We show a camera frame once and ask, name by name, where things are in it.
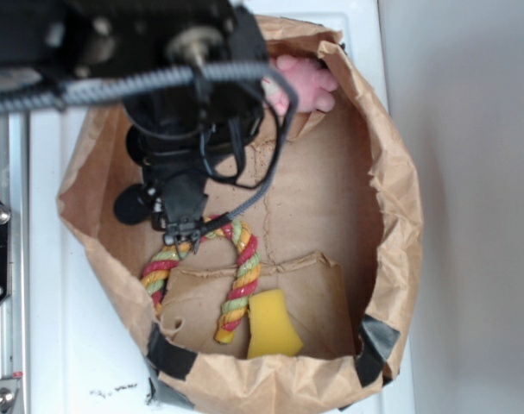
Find brown paper bag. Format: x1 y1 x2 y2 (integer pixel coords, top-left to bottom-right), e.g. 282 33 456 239
58 16 423 413

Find white plastic tray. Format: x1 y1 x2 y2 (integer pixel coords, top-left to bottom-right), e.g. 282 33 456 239
24 1 416 413

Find yellow sponge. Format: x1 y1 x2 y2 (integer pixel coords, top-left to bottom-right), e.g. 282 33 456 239
247 289 304 359

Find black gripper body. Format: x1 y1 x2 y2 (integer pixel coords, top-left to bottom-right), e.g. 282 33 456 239
113 126 208 250

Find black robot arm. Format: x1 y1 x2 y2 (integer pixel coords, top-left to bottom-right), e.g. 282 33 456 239
0 1 268 246

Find aluminium frame rail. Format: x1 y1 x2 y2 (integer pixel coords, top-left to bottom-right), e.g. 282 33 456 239
0 115 30 413

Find colourful twisted rope toy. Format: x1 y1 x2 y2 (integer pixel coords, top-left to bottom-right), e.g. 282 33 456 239
141 219 261 344

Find pink plush bunny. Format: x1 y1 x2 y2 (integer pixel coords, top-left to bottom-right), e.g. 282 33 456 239
262 54 338 116

